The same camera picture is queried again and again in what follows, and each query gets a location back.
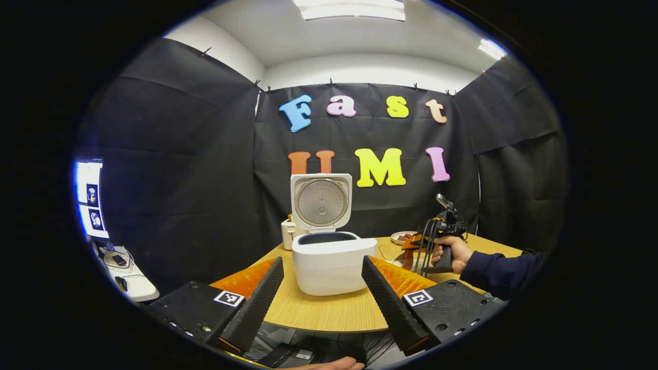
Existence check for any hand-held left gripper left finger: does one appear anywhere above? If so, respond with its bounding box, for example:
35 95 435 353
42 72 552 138
147 256 285 355

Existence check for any white toaster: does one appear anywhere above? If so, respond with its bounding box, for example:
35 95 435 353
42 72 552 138
280 215 297 251

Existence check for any small ceiling light panel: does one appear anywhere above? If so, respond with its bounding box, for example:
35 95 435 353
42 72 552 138
478 38 507 61

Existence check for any black backdrop cloth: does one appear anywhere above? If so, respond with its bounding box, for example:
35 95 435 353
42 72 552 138
75 36 571 301

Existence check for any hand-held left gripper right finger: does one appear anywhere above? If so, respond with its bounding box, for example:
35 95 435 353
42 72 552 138
361 255 507 357

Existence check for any computer monitor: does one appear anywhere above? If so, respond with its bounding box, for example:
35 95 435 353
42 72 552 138
74 156 110 241

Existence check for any white rice cooker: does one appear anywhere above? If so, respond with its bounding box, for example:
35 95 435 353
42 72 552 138
290 173 379 297

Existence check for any black gripper cable bundle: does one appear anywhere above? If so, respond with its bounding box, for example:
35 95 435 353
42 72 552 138
413 218 444 279

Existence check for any white side table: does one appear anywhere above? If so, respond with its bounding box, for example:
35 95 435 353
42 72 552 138
92 240 160 303

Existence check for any large ceiling light panel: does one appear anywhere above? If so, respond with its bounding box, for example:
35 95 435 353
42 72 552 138
293 0 407 22

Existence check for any brown wooden spoon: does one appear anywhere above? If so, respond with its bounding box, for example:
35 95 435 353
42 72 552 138
400 234 420 271

